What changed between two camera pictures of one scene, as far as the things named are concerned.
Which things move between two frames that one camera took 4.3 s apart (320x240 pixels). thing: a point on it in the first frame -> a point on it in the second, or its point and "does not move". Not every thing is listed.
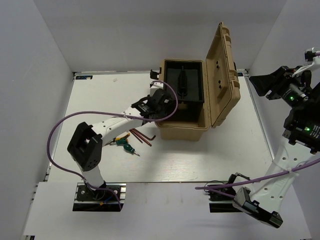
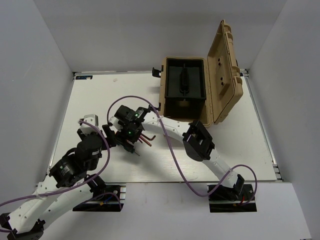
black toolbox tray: [186, 77] does not move
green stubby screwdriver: [128, 147] does not move
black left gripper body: [162, 112] -> [93, 164]
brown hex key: [138, 133] does not move
